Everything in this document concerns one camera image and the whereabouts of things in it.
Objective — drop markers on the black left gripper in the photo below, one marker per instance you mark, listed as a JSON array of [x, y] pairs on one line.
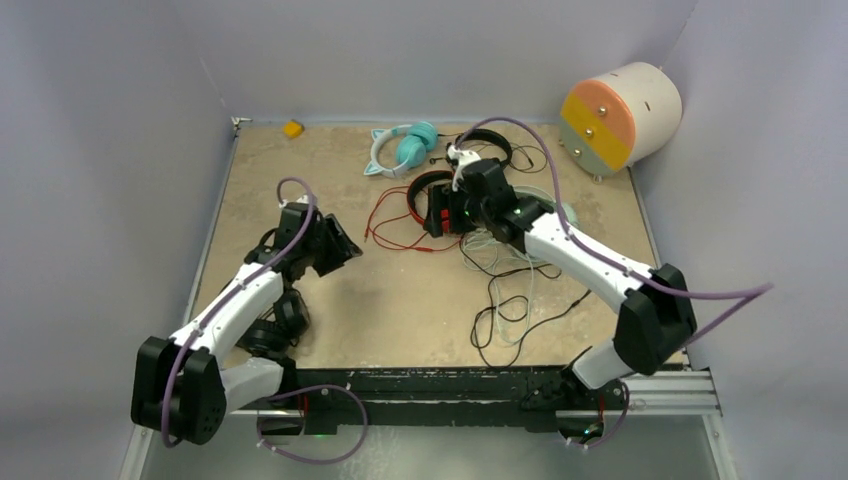
[[340, 249]]

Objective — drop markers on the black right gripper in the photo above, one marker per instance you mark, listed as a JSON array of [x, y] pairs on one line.
[[443, 197]]

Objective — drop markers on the red headphones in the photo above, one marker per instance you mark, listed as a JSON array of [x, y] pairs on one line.
[[413, 194]]

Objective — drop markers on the small black headphones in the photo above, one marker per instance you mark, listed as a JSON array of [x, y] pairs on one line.
[[525, 159]]

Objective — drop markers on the black blue gaming headphones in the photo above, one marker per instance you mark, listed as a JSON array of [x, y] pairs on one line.
[[277, 330]]

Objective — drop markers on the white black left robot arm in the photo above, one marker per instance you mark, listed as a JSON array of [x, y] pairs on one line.
[[235, 351]]

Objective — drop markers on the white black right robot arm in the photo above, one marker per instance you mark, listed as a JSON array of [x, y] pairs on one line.
[[655, 318]]

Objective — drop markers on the teal cat ear headphones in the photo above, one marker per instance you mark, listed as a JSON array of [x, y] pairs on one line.
[[416, 141]]

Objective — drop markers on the mint green headphones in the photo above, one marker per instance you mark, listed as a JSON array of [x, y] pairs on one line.
[[510, 317]]

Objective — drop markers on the small yellow block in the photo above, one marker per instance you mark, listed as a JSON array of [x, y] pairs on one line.
[[292, 129]]

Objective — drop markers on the round pastel drawer box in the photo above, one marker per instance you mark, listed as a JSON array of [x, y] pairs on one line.
[[610, 121]]

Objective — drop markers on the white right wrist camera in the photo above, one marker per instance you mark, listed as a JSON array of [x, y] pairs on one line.
[[460, 159]]

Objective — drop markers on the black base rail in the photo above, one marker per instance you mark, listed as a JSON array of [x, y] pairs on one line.
[[537, 399]]

